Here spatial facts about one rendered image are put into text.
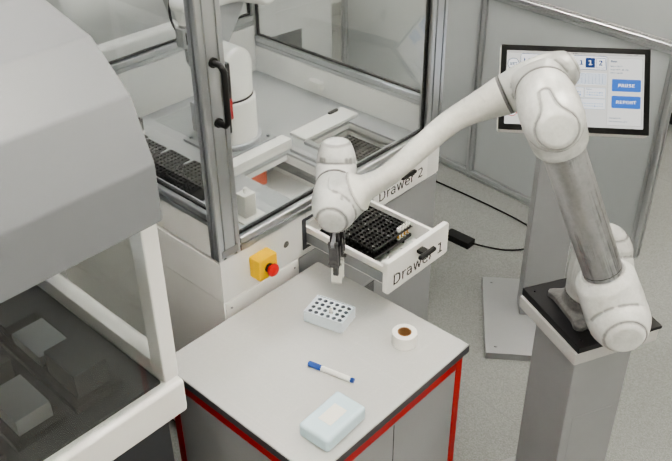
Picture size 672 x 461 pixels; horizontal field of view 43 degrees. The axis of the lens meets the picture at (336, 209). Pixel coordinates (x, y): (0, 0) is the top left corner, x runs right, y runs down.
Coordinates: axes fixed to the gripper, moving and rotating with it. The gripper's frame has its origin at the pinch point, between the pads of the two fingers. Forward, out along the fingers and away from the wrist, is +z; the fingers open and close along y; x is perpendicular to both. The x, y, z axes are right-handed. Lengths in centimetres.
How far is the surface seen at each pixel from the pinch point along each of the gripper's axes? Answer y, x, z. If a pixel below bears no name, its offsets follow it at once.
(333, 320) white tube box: -8.2, -0.5, 11.4
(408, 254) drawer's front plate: 11.5, -18.4, -0.1
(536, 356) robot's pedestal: 15, -59, 35
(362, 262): 10.3, -5.2, 3.9
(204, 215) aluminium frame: -5.2, 35.9, -17.2
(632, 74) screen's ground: 104, -83, -21
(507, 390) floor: 57, -53, 91
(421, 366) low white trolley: -17.5, -26.7, 15.2
